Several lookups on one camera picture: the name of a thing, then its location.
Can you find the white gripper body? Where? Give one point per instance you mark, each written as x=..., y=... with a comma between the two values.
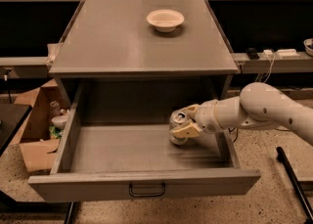
x=206, y=115

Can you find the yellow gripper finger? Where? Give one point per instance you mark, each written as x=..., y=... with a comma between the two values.
x=188, y=129
x=191, y=110

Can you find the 7up soda can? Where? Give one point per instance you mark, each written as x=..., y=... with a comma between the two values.
x=177, y=119

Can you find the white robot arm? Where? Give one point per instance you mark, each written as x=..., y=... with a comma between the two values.
x=258, y=107

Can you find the grey counter cabinet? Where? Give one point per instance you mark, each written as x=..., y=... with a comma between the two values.
x=113, y=38

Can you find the open grey top drawer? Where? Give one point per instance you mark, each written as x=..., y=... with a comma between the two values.
x=118, y=134

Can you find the black power adapter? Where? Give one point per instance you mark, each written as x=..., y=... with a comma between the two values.
x=252, y=53

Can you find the black pole at right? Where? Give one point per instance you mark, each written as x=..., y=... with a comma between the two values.
x=306, y=206

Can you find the white paper bowl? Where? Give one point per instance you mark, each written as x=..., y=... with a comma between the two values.
x=165, y=20

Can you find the white power strip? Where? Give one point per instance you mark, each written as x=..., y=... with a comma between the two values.
x=287, y=54

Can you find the white bowl in box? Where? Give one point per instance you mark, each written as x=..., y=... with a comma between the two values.
x=60, y=121

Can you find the brown cardboard box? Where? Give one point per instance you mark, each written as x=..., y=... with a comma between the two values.
x=37, y=144

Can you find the black table at left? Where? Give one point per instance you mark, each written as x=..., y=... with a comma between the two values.
x=12, y=117

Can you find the black drawer handle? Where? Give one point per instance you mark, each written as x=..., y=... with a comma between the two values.
x=147, y=190

